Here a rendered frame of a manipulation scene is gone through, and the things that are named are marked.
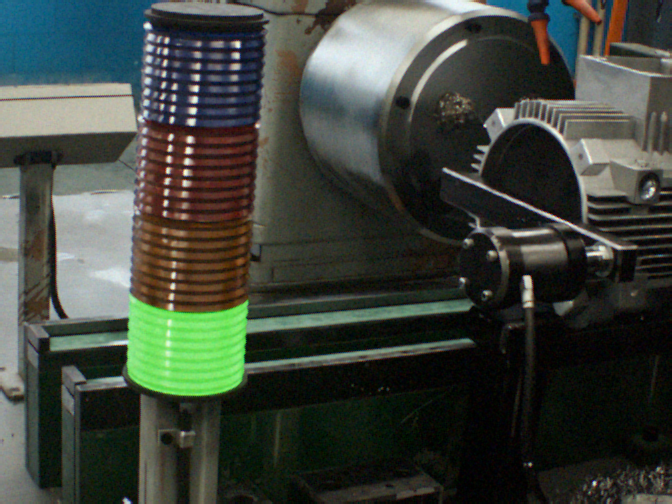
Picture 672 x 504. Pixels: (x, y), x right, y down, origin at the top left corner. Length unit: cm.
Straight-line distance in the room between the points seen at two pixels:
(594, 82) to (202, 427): 62
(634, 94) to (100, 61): 578
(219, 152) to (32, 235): 60
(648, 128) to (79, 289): 70
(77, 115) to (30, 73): 555
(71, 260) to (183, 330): 100
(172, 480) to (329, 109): 76
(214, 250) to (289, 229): 91
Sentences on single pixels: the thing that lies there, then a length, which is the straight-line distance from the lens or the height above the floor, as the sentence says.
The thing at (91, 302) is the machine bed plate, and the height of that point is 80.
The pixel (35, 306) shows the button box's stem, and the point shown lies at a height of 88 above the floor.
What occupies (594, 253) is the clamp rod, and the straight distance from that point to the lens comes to 102.
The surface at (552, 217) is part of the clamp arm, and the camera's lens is 109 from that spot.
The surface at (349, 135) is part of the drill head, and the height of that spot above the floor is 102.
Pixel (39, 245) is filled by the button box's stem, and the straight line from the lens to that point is 122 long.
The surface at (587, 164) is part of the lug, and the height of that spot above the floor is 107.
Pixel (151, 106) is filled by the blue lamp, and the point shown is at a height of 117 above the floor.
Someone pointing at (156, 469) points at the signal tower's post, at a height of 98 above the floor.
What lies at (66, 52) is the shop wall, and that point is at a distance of 677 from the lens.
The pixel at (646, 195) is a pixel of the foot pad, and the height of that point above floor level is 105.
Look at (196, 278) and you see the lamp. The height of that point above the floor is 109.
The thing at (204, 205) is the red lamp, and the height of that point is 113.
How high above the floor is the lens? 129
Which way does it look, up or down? 16 degrees down
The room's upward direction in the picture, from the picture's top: 5 degrees clockwise
